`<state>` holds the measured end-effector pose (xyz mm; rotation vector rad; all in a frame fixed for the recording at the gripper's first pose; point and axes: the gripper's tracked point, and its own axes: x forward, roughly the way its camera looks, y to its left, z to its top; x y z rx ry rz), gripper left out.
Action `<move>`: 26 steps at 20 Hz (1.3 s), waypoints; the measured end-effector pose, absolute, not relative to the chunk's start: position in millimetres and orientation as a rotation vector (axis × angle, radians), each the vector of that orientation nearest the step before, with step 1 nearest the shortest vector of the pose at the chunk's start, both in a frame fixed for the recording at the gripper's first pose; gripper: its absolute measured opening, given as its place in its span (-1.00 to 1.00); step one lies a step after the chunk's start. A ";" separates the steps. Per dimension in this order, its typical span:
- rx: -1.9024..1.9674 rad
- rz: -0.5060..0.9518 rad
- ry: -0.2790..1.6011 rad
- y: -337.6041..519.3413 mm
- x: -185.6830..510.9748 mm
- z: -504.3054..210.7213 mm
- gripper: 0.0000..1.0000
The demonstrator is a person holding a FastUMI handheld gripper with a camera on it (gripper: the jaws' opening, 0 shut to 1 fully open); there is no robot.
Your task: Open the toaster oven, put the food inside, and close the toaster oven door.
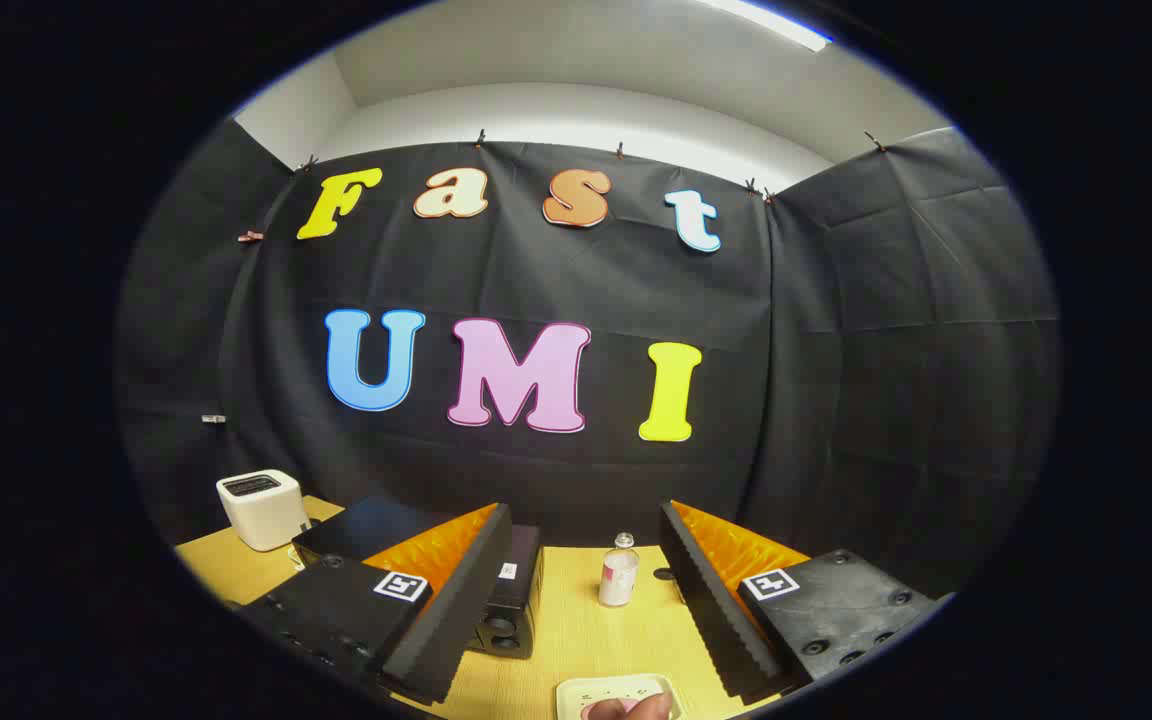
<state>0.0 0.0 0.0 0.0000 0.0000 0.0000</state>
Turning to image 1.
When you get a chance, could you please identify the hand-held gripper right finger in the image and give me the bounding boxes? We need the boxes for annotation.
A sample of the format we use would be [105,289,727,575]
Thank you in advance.
[659,500,940,704]

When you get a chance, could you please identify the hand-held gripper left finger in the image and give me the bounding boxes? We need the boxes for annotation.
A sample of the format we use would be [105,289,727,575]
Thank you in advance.
[236,503,514,706]

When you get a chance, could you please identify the black toaster oven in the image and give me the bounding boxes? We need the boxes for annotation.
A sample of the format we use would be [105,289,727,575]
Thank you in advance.
[291,495,544,661]

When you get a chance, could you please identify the cream square tray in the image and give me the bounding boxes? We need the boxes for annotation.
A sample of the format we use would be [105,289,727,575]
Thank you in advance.
[556,673,685,720]

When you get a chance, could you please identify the white bread toaster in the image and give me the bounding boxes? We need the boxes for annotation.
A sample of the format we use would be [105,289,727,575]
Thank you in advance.
[216,469,312,553]

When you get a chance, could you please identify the clear plastic bottle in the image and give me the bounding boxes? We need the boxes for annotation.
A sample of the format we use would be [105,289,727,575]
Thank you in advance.
[598,533,641,608]

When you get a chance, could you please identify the ceiling light strip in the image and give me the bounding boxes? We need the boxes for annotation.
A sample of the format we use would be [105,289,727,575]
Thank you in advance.
[701,0,832,53]

